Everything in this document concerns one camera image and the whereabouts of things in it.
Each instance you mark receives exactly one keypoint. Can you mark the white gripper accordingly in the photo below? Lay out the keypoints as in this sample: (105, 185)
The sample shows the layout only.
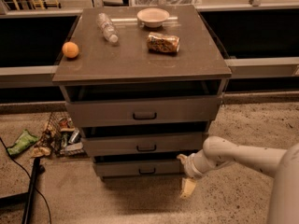
(191, 167)

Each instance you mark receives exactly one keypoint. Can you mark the grey bottom drawer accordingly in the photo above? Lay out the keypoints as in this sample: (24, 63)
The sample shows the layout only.
(137, 168)

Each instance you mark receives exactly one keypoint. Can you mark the grey drawer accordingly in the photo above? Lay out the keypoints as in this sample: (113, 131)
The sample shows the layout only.
(135, 144)
(137, 168)
(143, 111)

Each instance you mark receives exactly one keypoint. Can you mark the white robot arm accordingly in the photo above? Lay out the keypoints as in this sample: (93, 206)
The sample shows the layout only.
(280, 164)

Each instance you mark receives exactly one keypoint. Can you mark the grey middle drawer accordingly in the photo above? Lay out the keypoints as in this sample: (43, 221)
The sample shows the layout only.
(135, 144)

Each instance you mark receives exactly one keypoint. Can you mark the grey drawer cabinet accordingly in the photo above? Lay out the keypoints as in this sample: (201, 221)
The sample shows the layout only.
(129, 71)

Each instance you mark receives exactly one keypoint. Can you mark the grey top drawer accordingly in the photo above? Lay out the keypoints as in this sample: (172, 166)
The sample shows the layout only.
(143, 111)

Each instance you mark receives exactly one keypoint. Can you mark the crushed orange drink can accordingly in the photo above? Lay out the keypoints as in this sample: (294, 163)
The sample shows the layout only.
(163, 43)

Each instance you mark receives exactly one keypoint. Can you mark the yellow chip bag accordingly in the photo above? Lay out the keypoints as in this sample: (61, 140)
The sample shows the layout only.
(38, 152)

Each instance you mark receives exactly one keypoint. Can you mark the white bowl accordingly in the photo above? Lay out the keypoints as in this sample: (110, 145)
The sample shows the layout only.
(153, 17)

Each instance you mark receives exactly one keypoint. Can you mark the clear plastic water bottle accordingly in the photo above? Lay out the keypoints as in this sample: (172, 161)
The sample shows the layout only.
(107, 28)

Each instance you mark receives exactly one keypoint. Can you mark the black stand leg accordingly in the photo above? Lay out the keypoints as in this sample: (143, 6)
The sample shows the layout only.
(27, 199)

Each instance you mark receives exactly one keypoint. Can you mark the green chip bag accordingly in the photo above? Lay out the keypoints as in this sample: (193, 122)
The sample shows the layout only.
(24, 141)

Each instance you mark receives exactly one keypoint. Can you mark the orange ball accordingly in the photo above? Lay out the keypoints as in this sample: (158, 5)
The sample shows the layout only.
(70, 50)

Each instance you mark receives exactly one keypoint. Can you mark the wire basket with trash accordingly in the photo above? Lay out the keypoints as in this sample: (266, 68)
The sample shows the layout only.
(64, 136)

